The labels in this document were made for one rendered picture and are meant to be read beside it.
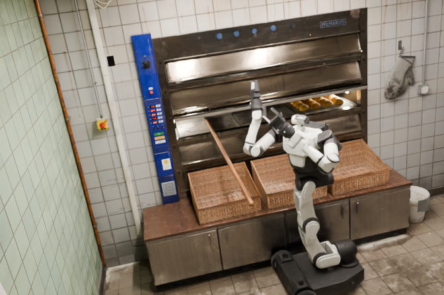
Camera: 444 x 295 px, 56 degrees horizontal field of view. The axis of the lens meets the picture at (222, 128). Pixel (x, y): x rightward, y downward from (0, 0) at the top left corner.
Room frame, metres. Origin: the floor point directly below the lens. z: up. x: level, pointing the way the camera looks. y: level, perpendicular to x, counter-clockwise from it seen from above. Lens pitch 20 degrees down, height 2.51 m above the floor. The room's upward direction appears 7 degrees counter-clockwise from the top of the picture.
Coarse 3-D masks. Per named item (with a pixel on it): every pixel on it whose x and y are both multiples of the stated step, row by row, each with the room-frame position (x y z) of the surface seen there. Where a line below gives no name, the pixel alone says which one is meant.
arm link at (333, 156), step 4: (328, 144) 2.56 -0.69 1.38; (332, 144) 2.55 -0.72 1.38; (324, 148) 2.56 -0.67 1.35; (328, 148) 2.52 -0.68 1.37; (332, 148) 2.51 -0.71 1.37; (336, 148) 2.53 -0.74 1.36; (324, 152) 2.53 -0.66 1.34; (328, 152) 2.48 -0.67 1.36; (332, 152) 2.47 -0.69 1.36; (336, 152) 2.48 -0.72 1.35; (328, 156) 2.38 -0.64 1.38; (332, 156) 2.38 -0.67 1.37; (336, 156) 2.40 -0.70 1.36; (332, 160) 2.35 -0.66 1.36; (336, 160) 2.36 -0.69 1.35; (340, 160) 2.40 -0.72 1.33; (336, 164) 2.42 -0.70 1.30; (332, 168) 2.42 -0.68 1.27
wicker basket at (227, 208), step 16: (208, 176) 3.53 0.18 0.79; (224, 176) 3.54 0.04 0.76; (240, 176) 3.56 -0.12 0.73; (192, 192) 3.26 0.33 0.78; (208, 192) 3.48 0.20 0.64; (224, 192) 3.50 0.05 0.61; (240, 192) 3.50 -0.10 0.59; (256, 192) 3.23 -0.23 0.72; (208, 208) 3.07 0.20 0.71; (224, 208) 3.09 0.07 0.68; (240, 208) 3.12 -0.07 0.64; (256, 208) 3.15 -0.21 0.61
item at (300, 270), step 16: (288, 256) 2.97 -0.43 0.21; (304, 256) 3.00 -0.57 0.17; (352, 256) 2.81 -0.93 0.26; (288, 272) 2.80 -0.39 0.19; (304, 272) 2.80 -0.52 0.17; (320, 272) 2.78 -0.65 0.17; (336, 272) 2.75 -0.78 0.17; (352, 272) 2.73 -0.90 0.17; (288, 288) 2.70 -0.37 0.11; (304, 288) 2.58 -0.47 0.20; (320, 288) 2.60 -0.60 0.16; (336, 288) 2.63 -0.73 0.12; (352, 288) 2.68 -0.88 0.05
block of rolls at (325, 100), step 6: (324, 96) 4.22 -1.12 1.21; (330, 96) 4.14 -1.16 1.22; (294, 102) 4.09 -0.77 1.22; (300, 102) 4.08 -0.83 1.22; (306, 102) 4.10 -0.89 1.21; (312, 102) 4.01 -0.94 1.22; (318, 102) 4.11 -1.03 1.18; (324, 102) 3.96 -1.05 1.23; (330, 102) 3.95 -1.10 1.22; (336, 102) 3.96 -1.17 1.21; (342, 102) 3.96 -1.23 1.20; (300, 108) 3.91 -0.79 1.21; (306, 108) 3.90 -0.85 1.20; (312, 108) 3.92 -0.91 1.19
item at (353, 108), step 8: (320, 112) 3.79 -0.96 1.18; (328, 112) 3.77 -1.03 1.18; (336, 112) 3.78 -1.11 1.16; (344, 112) 3.79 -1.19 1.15; (288, 120) 3.71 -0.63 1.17; (232, 128) 3.66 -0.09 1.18; (240, 128) 3.64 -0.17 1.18; (248, 128) 3.65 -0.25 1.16; (184, 136) 3.61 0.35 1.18; (192, 136) 3.58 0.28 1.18; (200, 136) 3.58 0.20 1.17; (208, 136) 3.59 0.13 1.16
